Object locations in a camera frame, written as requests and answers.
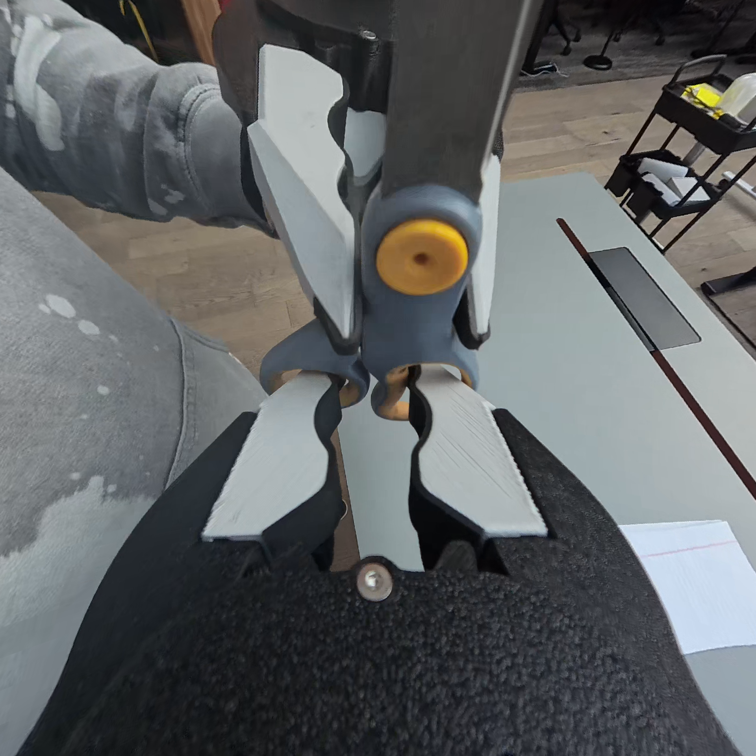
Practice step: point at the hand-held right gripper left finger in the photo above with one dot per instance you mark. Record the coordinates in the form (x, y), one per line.
(277, 466)

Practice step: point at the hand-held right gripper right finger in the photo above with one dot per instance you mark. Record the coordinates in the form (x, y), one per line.
(472, 466)

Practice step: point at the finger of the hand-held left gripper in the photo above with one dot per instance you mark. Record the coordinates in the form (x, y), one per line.
(484, 266)
(301, 206)

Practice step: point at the grey scissors orange pivot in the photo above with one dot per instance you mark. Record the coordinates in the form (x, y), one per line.
(422, 257)

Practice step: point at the person's left forearm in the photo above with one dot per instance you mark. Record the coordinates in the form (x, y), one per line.
(118, 118)

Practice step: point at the grey desk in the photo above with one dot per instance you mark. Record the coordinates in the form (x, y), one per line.
(561, 384)

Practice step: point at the wooden pillar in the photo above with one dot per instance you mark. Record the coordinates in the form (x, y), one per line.
(198, 29)

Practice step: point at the person's grey sweatshirt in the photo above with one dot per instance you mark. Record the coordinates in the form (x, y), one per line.
(88, 413)

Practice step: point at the black round-base stand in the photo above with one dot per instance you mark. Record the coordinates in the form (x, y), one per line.
(598, 62)

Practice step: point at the stack of lined paper sheets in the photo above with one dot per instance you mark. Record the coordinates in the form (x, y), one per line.
(691, 584)

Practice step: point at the black utility cart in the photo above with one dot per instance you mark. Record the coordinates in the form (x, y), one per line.
(691, 118)

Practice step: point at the yellow packet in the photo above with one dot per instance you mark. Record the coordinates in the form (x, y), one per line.
(703, 97)

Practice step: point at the translucent plastic bag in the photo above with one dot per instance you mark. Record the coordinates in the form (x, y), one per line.
(738, 97)

